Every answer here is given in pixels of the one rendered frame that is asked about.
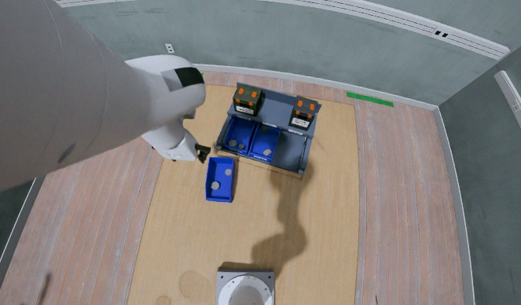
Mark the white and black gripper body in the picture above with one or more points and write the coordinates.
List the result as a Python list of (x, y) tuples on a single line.
[(183, 149)]

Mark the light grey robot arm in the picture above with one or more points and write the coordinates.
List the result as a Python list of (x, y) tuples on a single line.
[(65, 96)]

